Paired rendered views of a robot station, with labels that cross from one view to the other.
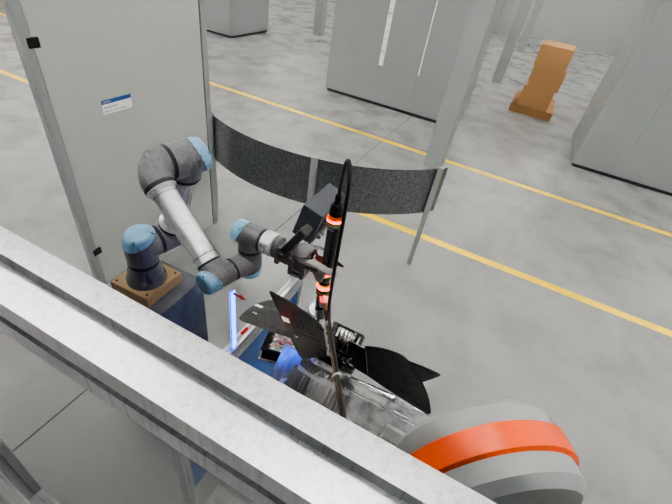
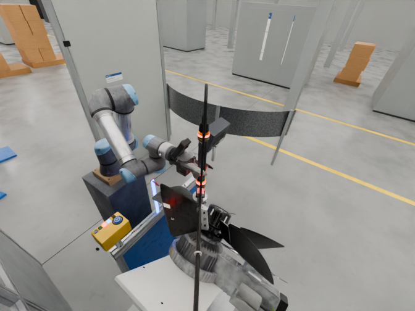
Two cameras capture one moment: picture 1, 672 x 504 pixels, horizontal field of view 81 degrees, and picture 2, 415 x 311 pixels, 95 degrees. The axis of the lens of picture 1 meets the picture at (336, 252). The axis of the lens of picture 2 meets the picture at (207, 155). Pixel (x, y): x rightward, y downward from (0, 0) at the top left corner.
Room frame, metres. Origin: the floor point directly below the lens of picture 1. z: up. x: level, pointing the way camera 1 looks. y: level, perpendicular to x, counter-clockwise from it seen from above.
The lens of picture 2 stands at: (0.31, -0.12, 2.03)
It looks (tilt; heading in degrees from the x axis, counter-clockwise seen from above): 39 degrees down; 12
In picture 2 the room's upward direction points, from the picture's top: 4 degrees clockwise
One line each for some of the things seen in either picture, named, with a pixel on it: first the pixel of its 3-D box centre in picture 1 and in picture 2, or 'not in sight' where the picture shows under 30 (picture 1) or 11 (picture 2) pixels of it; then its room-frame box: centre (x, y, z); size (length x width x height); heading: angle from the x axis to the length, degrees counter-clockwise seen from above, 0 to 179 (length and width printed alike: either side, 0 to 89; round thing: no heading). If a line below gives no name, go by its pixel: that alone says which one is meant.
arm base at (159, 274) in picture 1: (145, 268); (109, 163); (1.11, 0.74, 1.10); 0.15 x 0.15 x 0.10
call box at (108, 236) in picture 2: not in sight; (112, 231); (0.71, 0.46, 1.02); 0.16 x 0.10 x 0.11; 159
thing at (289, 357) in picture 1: (294, 368); not in sight; (0.85, 0.08, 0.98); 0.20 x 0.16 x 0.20; 159
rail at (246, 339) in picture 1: (246, 336); (167, 205); (1.08, 0.32, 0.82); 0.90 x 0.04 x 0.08; 159
